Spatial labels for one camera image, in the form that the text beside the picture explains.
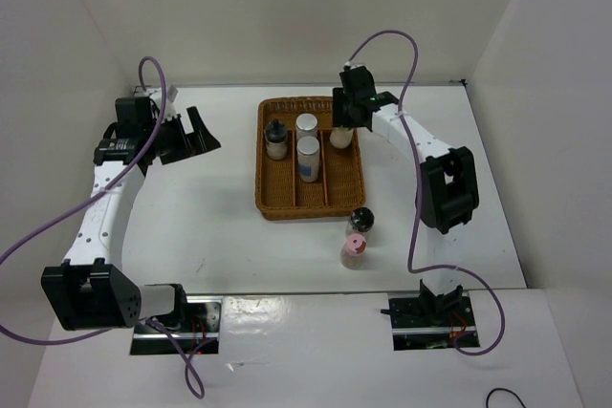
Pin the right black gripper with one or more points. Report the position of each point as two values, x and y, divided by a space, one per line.
338 116

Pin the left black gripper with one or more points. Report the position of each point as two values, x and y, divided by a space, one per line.
192 143

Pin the yellow-lid spice bottle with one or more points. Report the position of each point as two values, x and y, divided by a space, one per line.
341 137

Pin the silver-lid blue-label bottle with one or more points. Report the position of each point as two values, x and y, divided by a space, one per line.
308 157
306 125

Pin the black-lid spice bottle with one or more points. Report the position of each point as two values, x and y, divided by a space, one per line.
276 136
360 221

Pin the pink-lid spice bottle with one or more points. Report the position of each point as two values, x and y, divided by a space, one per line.
352 252

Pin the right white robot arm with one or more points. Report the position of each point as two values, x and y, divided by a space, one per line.
448 192

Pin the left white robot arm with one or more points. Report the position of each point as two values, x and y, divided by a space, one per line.
88 290

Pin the brown wicker divided tray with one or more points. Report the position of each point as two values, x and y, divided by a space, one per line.
280 194

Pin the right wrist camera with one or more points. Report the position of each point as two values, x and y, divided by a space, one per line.
350 65

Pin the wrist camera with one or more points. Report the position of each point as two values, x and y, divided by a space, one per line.
156 95
350 65

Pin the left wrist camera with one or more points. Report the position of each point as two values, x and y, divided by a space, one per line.
156 95

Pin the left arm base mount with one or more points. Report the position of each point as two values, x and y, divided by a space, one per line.
198 332

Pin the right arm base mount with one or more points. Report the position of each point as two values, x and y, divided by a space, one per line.
424 321

